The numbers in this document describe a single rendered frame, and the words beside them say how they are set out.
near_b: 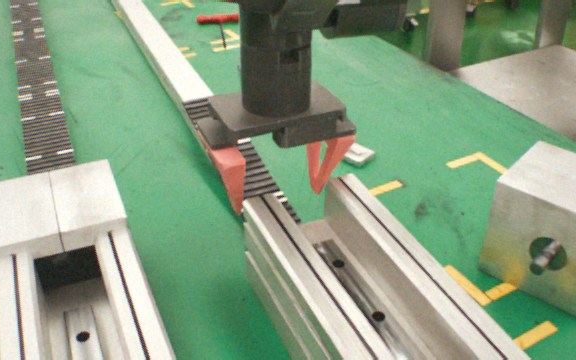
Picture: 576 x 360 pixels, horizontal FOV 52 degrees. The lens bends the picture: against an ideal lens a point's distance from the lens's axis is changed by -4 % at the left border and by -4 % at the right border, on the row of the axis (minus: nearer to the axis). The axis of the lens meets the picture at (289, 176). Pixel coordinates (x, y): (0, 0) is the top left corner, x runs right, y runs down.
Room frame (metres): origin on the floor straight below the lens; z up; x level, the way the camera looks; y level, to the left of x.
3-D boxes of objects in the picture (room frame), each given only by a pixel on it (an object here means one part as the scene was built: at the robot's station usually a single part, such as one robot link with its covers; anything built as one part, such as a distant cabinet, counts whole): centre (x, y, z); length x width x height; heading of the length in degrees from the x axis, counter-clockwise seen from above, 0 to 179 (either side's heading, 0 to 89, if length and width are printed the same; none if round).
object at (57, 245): (0.38, 0.19, 0.83); 0.12 x 0.09 x 0.10; 114
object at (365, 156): (0.61, -0.07, 0.78); 0.05 x 0.03 x 0.01; 46
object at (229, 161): (0.45, 0.03, 0.86); 0.07 x 0.07 x 0.09; 24
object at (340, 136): (0.47, -0.01, 0.86); 0.07 x 0.07 x 0.09; 24
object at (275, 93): (0.46, 0.01, 0.94); 0.10 x 0.07 x 0.07; 114
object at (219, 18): (1.01, 0.11, 0.79); 0.16 x 0.08 x 0.02; 9
